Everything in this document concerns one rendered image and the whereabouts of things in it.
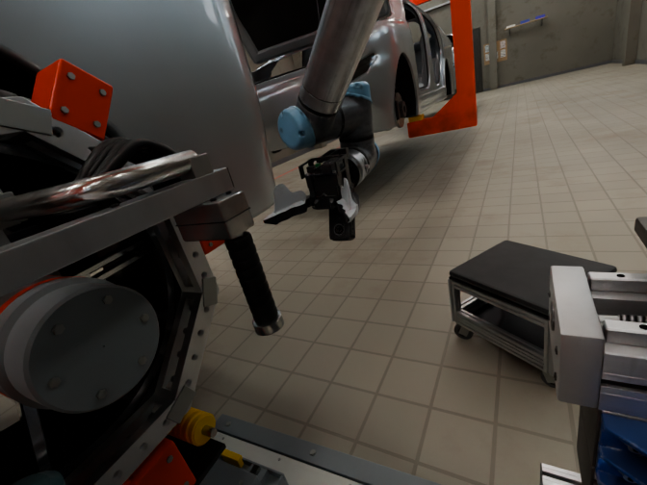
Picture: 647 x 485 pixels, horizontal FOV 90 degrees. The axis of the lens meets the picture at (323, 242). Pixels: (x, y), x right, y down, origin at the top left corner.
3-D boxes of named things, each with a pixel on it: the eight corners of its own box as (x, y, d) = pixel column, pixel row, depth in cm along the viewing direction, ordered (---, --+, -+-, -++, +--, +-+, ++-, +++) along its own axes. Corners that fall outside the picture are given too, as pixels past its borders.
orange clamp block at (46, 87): (79, 150, 52) (89, 98, 53) (106, 140, 48) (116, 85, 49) (23, 130, 46) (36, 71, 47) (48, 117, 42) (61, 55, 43)
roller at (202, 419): (142, 398, 80) (131, 381, 78) (229, 429, 65) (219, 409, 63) (119, 420, 75) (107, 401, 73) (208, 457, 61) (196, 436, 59)
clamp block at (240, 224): (209, 228, 48) (195, 193, 46) (256, 224, 44) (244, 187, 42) (183, 242, 44) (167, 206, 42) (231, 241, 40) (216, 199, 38)
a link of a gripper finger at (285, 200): (249, 191, 53) (297, 175, 57) (259, 224, 56) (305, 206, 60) (255, 195, 51) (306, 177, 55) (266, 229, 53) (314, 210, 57)
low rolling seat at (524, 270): (451, 337, 141) (444, 268, 128) (505, 301, 154) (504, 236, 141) (556, 401, 104) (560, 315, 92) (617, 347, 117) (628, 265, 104)
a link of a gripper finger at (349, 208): (342, 189, 45) (326, 175, 53) (349, 227, 47) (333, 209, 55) (363, 182, 45) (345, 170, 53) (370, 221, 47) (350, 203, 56)
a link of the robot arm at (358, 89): (341, 86, 59) (348, 147, 64) (378, 78, 65) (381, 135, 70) (312, 89, 64) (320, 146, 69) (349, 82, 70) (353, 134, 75)
